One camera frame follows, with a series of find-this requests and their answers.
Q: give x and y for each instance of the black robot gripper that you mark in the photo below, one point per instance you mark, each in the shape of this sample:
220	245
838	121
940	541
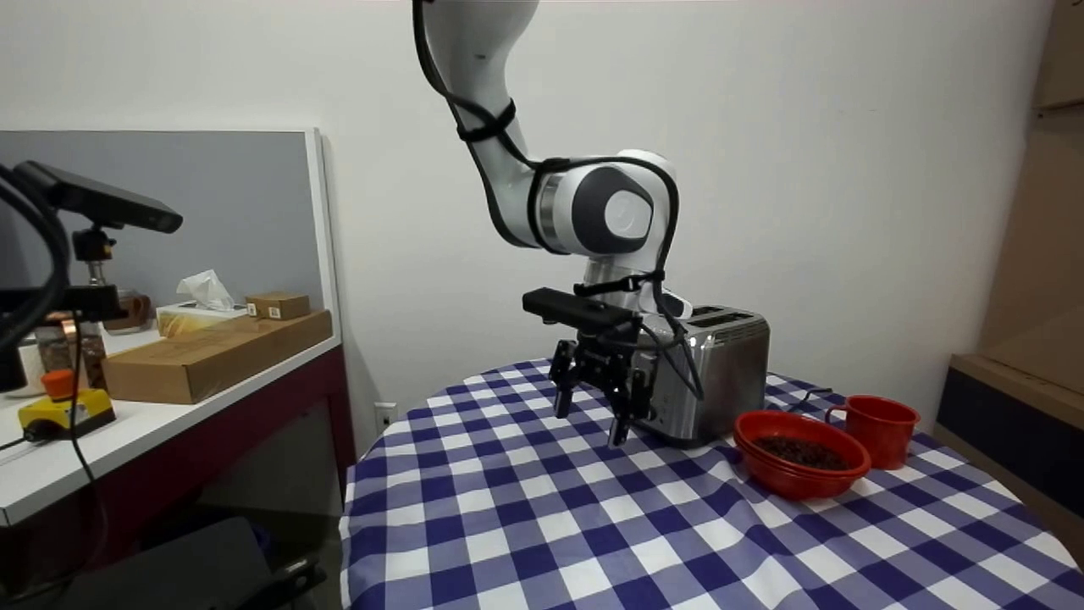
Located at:
606	355

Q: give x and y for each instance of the stainless steel two-slot toaster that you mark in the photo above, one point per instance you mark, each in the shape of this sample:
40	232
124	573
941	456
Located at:
713	377

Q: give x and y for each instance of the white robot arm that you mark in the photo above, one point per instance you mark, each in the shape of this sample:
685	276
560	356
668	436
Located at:
542	169

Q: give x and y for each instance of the blue white checkered tablecloth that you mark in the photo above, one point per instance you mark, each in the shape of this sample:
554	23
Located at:
677	521

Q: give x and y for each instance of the red bowl with dark contents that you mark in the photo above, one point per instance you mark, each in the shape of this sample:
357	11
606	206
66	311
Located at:
799	456

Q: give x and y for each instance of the red plastic cup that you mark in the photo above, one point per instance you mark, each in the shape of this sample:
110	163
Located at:
880	429

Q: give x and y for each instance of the small brown box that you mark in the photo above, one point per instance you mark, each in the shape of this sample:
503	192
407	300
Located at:
280	303

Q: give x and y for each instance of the flat cardboard box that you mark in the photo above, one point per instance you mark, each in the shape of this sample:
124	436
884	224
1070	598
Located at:
215	356

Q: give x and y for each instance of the tissue box with white tissue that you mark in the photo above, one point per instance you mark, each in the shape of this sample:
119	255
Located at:
203	306

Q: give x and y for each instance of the grey partition panel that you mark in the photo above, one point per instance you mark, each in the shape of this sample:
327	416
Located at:
191	215

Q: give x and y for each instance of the wooden cabinet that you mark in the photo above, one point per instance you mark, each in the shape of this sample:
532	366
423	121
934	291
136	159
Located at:
1035	257

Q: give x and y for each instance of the white counter with dark front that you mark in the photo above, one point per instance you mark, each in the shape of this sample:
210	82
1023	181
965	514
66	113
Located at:
136	453

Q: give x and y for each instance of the yellow black tool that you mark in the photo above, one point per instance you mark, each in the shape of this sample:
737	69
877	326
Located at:
66	412

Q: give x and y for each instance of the black bar camera on stand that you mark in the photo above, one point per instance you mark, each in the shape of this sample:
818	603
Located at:
95	206

